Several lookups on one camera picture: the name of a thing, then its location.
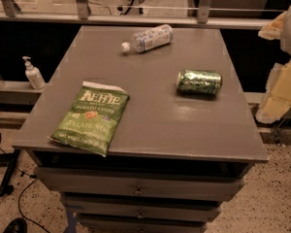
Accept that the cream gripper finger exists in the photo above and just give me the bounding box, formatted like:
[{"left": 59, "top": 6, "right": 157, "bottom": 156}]
[
  {"left": 258, "top": 12, "right": 287, "bottom": 40},
  {"left": 255, "top": 59, "right": 291, "bottom": 123}
]

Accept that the green soda can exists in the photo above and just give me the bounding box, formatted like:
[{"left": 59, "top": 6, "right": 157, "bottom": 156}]
[{"left": 177, "top": 69, "right": 222, "bottom": 95}]

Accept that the clear plastic water bottle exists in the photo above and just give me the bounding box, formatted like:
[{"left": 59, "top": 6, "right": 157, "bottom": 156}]
[{"left": 121, "top": 24, "right": 174, "bottom": 52}]

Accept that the grey drawer cabinet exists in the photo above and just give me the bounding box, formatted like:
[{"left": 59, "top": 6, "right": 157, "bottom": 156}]
[{"left": 12, "top": 25, "right": 270, "bottom": 233}]

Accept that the green Kettle chips bag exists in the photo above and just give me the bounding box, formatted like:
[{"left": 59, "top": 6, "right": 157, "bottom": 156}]
[{"left": 49, "top": 82, "right": 129, "bottom": 156}]

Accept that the middle grey drawer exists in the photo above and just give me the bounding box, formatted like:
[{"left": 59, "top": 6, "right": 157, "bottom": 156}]
[{"left": 61, "top": 194, "right": 221, "bottom": 222}]

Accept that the grey drawer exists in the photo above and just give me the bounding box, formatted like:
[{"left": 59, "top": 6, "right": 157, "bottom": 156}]
[
  {"left": 79, "top": 214, "right": 207, "bottom": 233},
  {"left": 35, "top": 167, "right": 244, "bottom": 201},
  {"left": 61, "top": 194, "right": 221, "bottom": 222}
]

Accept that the top grey drawer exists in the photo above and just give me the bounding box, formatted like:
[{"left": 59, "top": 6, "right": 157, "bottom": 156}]
[{"left": 35, "top": 167, "right": 244, "bottom": 201}]

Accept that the bottom grey drawer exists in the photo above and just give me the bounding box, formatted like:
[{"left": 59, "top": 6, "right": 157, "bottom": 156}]
[{"left": 79, "top": 214, "right": 207, "bottom": 233}]

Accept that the white pump soap bottle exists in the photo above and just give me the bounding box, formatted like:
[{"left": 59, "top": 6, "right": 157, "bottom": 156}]
[{"left": 22, "top": 56, "right": 46, "bottom": 89}]

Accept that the grey metal railing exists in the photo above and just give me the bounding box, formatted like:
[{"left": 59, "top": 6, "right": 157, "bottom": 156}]
[{"left": 0, "top": 0, "right": 272, "bottom": 30}]

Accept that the black stand leg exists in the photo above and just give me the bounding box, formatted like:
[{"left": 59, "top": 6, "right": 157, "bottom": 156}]
[{"left": 0, "top": 150, "right": 20, "bottom": 197}]

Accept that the black shoe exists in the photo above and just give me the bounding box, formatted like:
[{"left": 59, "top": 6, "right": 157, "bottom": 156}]
[{"left": 3, "top": 217, "right": 27, "bottom": 233}]

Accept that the black floor cable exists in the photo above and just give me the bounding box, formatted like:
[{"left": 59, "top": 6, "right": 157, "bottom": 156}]
[{"left": 0, "top": 114, "right": 51, "bottom": 233}]

